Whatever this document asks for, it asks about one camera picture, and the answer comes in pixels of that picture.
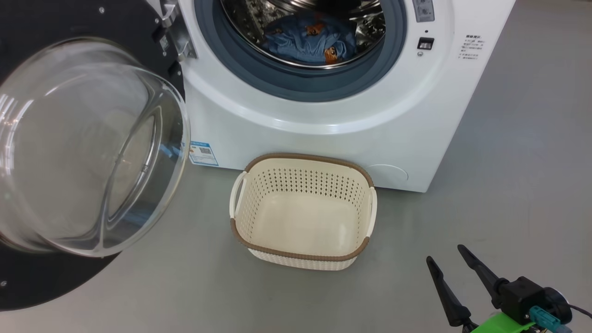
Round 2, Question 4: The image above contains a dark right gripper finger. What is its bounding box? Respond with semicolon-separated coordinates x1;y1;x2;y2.
457;244;509;308
426;256;472;328

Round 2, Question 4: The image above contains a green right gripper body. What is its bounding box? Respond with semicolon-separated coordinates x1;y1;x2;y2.
462;311;537;333

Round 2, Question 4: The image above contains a blue cartoon print garment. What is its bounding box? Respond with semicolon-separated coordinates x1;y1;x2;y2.
263;14;358;64

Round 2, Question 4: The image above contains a black glass washing machine door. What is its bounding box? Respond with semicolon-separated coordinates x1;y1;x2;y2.
0;0;191;311

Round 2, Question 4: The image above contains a cream perforated laundry basket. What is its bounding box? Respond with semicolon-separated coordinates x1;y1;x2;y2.
229;153;378;271

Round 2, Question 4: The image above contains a white front-load washing machine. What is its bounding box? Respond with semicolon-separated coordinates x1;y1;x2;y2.
160;0;516;193

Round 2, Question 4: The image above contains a grey rubber door gasket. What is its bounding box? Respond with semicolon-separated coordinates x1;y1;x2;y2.
193;0;407;102

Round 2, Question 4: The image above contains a metal door hinge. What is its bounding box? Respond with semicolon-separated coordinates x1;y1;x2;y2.
157;0;198;63

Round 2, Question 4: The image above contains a small printed text sticker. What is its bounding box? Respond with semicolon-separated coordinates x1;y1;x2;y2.
459;33;486;61

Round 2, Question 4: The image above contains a stainless steel washer drum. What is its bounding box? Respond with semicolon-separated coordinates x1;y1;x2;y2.
220;0;386;70

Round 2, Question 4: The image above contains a grey warning label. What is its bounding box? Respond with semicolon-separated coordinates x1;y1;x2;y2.
412;0;435;23

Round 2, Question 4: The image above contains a blue energy label sticker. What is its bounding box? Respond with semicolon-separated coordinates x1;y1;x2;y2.
189;141;219;166

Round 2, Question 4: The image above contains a teal right camera connector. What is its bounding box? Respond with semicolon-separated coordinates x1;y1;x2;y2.
530;305;573;333

